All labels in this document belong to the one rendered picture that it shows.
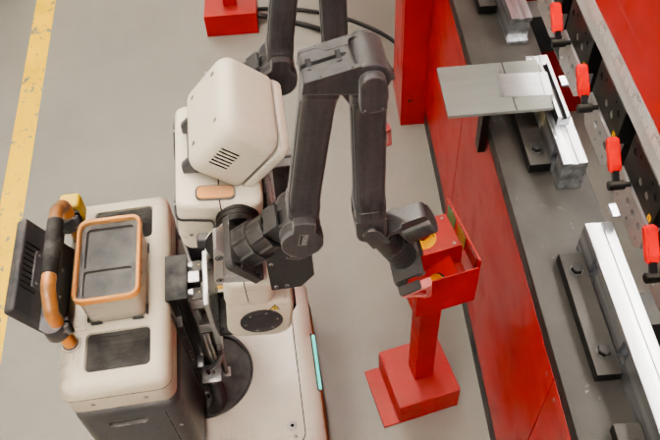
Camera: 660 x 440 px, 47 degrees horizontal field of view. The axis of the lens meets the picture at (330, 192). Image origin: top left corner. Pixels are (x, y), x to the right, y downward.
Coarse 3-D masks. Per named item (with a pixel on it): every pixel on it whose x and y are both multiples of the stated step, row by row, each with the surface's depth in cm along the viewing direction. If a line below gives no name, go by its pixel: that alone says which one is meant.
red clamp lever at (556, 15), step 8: (552, 8) 162; (560, 8) 162; (552, 16) 162; (560, 16) 162; (552, 24) 162; (560, 24) 162; (560, 32) 162; (552, 40) 162; (560, 40) 162; (568, 40) 162
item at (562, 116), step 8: (552, 72) 194; (552, 80) 193; (552, 88) 192; (560, 96) 188; (560, 104) 188; (552, 112) 188; (560, 112) 185; (568, 112) 185; (560, 120) 185; (568, 120) 185
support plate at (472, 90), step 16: (480, 64) 197; (496, 64) 197; (512, 64) 197; (528, 64) 196; (448, 80) 194; (464, 80) 194; (480, 80) 193; (496, 80) 193; (448, 96) 190; (464, 96) 190; (480, 96) 190; (496, 96) 189; (528, 96) 189; (544, 96) 189; (448, 112) 187; (464, 112) 186; (480, 112) 186; (496, 112) 186; (512, 112) 186
